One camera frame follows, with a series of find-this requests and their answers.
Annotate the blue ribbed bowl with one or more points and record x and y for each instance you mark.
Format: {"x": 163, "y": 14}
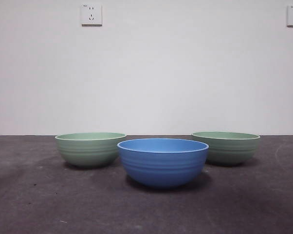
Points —
{"x": 162, "y": 165}

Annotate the green ribbed bowl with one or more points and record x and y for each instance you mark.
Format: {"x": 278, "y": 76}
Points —
{"x": 88, "y": 152}
{"x": 234, "y": 151}

